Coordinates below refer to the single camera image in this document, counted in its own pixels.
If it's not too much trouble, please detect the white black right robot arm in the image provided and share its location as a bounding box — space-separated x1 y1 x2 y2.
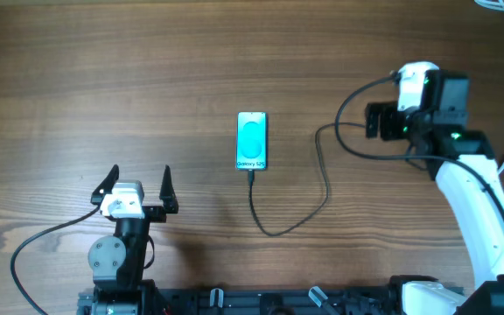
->
366 62 504 314

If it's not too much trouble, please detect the black camera cable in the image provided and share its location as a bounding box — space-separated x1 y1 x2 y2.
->
10 206 102 315
333 73 504 285

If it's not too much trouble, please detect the teal screen Galaxy smartphone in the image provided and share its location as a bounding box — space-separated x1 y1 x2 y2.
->
235 112 268 171

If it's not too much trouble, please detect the black left camera cable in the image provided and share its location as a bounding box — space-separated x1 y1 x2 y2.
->
10 206 102 315

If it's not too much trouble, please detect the black right camera cable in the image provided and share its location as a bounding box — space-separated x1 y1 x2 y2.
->
333 73 504 285

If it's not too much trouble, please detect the black USB charging cable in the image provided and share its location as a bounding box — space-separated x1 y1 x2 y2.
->
245 122 369 238

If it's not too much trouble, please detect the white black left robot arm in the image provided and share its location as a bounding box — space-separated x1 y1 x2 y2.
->
77 165 179 315

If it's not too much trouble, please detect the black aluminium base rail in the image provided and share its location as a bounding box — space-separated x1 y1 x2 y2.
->
76 286 467 315

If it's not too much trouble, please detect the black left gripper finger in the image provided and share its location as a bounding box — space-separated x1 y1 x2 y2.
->
90 164 119 205
159 165 179 214

